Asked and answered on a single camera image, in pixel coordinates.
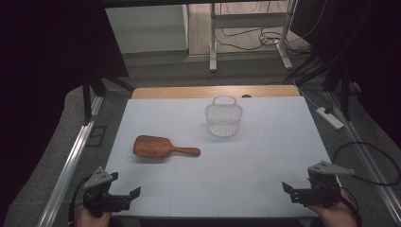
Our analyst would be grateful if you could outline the wooden paddle hairbrush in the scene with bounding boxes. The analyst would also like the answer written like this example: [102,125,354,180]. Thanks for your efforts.
[132,134,201,160]

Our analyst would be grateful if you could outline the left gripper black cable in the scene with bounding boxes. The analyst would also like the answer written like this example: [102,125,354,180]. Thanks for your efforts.
[68,174,93,227]

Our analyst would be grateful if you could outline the person's left hand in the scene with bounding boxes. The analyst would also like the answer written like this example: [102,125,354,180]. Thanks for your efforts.
[75,205,113,227]

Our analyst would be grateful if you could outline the looped black cable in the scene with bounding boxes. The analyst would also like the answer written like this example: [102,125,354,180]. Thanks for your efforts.
[332,141,401,187]

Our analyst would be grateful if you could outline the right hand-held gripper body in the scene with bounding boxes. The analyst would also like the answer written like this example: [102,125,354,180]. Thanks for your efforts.
[290,160,357,209]

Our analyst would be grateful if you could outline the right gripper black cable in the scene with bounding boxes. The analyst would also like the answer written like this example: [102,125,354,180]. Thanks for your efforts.
[339,186,364,227]

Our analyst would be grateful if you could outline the aluminium floor rail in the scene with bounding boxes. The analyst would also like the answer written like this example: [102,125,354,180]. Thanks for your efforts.
[324,90,401,225]
[37,96,105,227]

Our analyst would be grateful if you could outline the white metal desk frame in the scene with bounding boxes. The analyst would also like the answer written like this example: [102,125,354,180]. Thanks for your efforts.
[209,0,298,73]

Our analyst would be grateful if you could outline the dark floor hatch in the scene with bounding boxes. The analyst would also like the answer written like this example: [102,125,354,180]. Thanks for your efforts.
[85,125,108,148]

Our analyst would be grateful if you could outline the white plastic mesh basket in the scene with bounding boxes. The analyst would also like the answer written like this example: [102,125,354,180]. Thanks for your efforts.
[204,95,244,138]

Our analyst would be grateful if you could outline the tangled black floor cables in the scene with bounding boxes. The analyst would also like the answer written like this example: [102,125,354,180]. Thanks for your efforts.
[215,0,329,57]

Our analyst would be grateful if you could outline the white power cable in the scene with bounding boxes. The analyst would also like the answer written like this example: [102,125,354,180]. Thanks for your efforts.
[292,79,323,110]

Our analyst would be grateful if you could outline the white power strip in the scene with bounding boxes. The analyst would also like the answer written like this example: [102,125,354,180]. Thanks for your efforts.
[315,106,345,131]

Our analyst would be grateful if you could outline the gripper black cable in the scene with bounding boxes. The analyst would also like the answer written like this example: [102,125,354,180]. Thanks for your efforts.
[68,174,93,227]
[339,186,364,227]

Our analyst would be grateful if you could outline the white cabinet panel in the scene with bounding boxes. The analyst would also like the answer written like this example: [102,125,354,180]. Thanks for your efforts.
[105,4,190,55]

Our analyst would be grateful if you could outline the black tripod stand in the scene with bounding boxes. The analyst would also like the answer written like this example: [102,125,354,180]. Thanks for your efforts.
[283,51,362,122]
[80,71,137,126]

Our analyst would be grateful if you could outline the black curtain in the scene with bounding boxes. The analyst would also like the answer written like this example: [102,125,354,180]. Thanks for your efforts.
[0,0,130,202]
[288,0,401,149]

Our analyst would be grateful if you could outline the person's right hand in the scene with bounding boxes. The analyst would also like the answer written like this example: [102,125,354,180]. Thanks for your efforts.
[306,190,359,227]

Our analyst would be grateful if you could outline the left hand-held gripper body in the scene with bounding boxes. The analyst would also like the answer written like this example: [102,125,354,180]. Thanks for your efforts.
[82,166,131,218]

